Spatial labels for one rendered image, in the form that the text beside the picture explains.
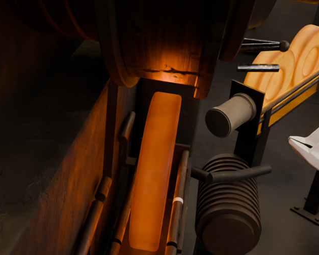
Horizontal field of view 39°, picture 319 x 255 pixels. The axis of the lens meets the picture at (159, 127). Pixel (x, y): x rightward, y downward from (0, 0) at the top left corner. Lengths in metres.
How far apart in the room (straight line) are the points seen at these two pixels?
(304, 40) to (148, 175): 0.66
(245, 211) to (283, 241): 0.80
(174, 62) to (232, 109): 0.55
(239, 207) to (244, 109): 0.19
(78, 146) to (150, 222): 0.13
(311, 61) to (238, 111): 0.32
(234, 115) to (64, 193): 0.54
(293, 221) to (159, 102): 1.33
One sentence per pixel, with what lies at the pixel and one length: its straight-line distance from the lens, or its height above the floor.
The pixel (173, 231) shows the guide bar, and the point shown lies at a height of 0.71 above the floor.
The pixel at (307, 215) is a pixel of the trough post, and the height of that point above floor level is 0.01.
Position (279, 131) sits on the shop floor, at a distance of 2.34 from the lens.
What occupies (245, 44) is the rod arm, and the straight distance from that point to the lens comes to 0.57.
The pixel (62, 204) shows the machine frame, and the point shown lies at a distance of 0.37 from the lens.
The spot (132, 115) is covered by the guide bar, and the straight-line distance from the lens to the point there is 0.63.
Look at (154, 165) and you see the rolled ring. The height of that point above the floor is 0.81.
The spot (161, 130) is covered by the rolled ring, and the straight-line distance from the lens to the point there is 0.47.
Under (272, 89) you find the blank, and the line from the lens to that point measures 1.01.
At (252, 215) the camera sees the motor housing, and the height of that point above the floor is 0.52.
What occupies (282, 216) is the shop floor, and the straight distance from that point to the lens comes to 1.78.
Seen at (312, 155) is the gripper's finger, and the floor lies 0.75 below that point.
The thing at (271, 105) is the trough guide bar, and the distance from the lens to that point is 0.95.
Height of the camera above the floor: 1.07
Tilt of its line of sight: 30 degrees down
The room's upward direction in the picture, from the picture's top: 7 degrees clockwise
